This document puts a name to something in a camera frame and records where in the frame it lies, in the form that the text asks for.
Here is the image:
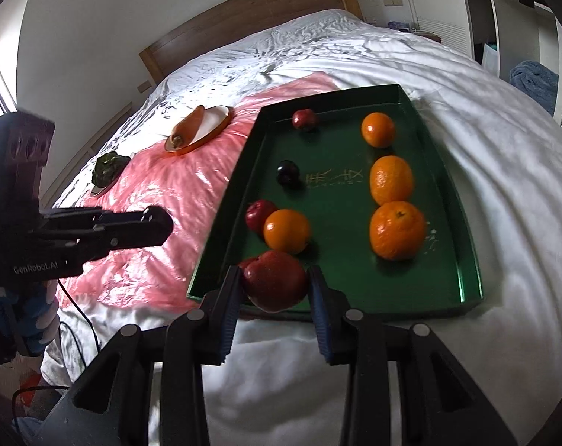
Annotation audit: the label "person's left hand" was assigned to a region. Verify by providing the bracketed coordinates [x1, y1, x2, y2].
[0, 281, 61, 358]

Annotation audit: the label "orange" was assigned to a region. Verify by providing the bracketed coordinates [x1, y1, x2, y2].
[369, 201, 427, 261]
[361, 112, 397, 149]
[369, 155, 415, 206]
[263, 209, 312, 252]

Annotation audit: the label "black cable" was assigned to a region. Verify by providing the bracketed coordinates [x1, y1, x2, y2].
[11, 281, 100, 428]

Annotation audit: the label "blue blanket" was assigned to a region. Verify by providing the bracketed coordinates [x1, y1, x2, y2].
[508, 60, 561, 114]

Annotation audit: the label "teal storage box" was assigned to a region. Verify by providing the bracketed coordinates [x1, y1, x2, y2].
[482, 43, 501, 75]

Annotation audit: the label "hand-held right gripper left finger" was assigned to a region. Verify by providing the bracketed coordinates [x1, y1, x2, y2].
[36, 265, 242, 446]

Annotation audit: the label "orange-rimmed white plate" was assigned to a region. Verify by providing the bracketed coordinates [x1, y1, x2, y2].
[164, 105, 234, 156]

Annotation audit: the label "carrot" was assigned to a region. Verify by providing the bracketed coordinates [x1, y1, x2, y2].
[168, 107, 206, 148]

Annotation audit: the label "wooden headboard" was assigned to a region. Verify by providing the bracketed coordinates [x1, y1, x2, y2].
[138, 0, 363, 87]

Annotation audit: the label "grey plate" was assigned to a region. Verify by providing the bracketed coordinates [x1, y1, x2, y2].
[89, 155, 133, 197]

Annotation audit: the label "white bed with wooden headboard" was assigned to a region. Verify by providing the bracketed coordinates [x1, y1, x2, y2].
[44, 7, 562, 446]

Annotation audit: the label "dark plum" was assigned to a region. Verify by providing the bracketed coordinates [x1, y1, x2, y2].
[276, 160, 301, 187]

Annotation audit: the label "dark leafy greens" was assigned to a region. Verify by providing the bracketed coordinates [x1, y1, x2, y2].
[92, 152, 130, 185]

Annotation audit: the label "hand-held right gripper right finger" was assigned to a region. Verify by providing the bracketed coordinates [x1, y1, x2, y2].
[307, 265, 518, 446]

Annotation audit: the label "green tray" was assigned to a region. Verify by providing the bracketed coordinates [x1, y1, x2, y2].
[186, 84, 484, 322]

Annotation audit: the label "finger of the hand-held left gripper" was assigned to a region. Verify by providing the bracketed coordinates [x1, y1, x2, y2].
[60, 226, 174, 265]
[41, 205, 174, 230]

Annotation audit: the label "pink plastic sheet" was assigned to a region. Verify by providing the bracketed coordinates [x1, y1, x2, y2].
[53, 71, 342, 310]

